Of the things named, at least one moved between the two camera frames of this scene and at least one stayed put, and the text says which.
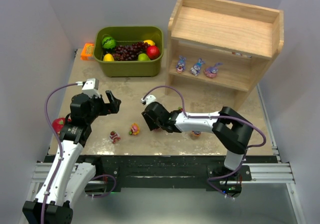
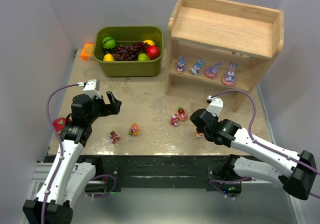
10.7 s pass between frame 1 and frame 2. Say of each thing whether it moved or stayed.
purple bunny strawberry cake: stayed
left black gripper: stayed
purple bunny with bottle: stayed
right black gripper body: moved
